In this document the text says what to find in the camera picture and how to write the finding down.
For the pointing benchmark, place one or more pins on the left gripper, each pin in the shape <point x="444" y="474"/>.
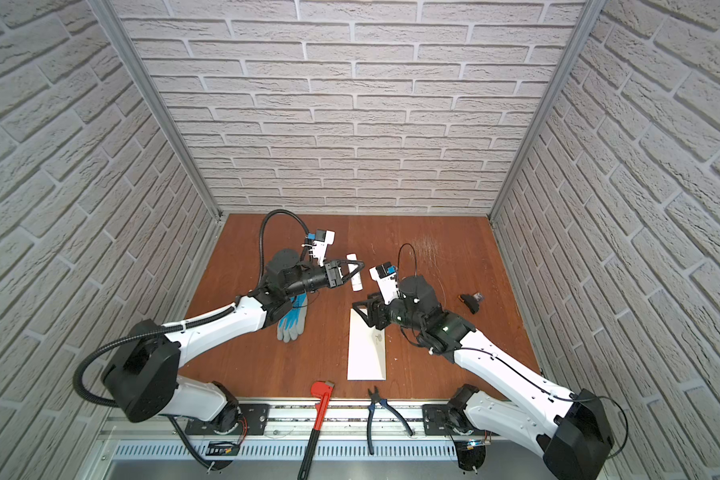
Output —
<point x="337" y="273"/>

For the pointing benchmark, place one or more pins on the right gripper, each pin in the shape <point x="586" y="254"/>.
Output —
<point x="377" y="307"/>

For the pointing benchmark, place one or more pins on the cream envelope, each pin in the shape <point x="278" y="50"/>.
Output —
<point x="366" y="351"/>

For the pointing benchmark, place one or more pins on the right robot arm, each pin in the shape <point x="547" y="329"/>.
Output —
<point x="569" y="431"/>

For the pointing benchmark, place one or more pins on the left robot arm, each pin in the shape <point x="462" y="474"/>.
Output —
<point x="143" y="375"/>

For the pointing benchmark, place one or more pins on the blue grey work glove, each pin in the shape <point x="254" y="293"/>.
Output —
<point x="292" y="325"/>

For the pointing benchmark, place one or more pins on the red pipe wrench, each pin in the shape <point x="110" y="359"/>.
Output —
<point x="322" y="390"/>

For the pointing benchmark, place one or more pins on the small black orange object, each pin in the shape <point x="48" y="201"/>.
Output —
<point x="472" y="301"/>

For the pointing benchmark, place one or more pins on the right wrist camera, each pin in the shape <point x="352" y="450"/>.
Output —
<point x="385" y="275"/>

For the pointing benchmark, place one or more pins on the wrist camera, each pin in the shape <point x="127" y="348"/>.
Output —
<point x="317" y="244"/>
<point x="385" y="275"/>

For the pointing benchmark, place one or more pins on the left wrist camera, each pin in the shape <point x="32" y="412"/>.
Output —
<point x="317" y="244"/>

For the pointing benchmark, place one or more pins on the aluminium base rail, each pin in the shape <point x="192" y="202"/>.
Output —
<point x="278" y="429"/>

